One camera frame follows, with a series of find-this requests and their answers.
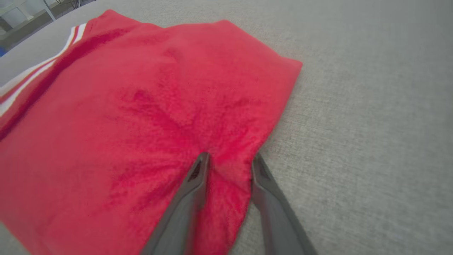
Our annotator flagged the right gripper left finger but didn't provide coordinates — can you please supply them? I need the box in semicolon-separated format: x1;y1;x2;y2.
141;152;212;255

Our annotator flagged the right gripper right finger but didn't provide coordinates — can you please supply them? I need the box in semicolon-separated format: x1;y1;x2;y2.
250;153;317;255

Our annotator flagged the red t-shirt with letter print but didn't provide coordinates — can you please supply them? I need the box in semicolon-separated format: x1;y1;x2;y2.
0;9;303;255

